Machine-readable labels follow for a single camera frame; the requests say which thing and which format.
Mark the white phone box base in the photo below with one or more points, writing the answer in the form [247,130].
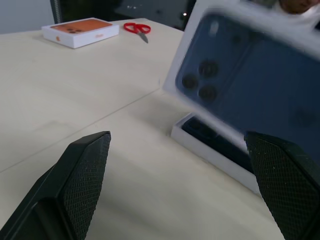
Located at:
[212,155]

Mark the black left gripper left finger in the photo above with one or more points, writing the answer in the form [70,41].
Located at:
[75,180]

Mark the white box with orange phone print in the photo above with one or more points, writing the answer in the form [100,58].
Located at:
[80,30]

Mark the white phone box lid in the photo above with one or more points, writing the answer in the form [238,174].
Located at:
[250,75]

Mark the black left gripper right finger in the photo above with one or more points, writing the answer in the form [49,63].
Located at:
[287,180]

